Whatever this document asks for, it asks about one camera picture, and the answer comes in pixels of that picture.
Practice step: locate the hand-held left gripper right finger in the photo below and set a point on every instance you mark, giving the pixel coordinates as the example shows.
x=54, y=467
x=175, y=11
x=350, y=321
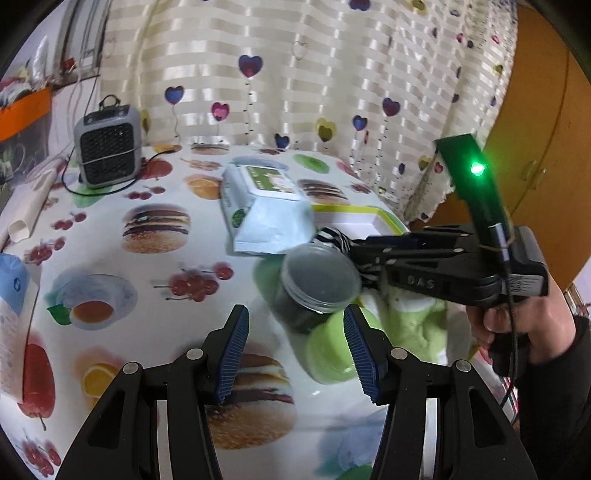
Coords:
x=362, y=360

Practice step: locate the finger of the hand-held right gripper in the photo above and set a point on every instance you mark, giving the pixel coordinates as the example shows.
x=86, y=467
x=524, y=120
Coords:
x=376, y=270
x=415, y=244

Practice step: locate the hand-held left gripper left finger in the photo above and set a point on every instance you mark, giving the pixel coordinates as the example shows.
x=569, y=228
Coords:
x=233, y=355

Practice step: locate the black white striped sock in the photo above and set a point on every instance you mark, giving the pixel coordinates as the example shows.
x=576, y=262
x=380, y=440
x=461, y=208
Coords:
x=332, y=237

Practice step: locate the yellow-green cardboard box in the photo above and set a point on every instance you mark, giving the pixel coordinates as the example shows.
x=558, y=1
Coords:
x=355, y=217

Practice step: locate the green rabbit print towel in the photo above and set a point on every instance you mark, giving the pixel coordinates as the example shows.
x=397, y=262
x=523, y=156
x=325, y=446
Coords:
x=415, y=332

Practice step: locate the person's right forearm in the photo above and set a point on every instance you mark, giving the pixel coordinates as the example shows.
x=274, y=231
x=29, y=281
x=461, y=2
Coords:
x=554, y=415

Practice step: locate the person's right hand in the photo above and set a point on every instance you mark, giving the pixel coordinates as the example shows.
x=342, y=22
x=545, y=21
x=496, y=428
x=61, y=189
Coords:
x=549, y=323

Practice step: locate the green cream jar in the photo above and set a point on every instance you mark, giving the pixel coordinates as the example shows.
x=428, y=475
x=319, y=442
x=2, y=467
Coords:
x=330, y=355

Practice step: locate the clear jar with dark contents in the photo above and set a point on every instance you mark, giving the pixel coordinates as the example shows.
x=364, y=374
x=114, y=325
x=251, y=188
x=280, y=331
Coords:
x=314, y=286

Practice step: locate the blue face mask pack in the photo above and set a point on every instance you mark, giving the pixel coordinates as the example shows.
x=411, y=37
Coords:
x=263, y=212

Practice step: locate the wooden wardrobe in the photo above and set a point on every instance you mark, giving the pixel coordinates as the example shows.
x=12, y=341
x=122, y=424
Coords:
x=545, y=138

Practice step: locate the heart print curtain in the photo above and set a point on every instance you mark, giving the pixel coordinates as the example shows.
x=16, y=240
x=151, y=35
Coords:
x=323, y=69

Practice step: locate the white blue tissue pack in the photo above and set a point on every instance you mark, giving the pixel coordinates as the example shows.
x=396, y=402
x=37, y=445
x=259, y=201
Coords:
x=11, y=332

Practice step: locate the grey space heater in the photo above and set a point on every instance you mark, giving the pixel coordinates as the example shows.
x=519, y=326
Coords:
x=108, y=147

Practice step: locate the white plastic tube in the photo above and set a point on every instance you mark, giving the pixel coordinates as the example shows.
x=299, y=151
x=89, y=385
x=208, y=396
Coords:
x=32, y=203

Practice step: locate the clear plastic container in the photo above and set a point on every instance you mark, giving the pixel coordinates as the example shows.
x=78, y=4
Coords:
x=23, y=152

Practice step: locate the orange box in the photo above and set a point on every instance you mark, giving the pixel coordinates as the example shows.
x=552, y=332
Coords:
x=25, y=115

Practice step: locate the pile of small packets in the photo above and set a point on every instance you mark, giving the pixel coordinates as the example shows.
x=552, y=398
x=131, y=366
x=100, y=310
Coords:
x=18, y=83

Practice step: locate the window frame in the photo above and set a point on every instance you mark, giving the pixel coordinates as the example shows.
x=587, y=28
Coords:
x=83, y=32

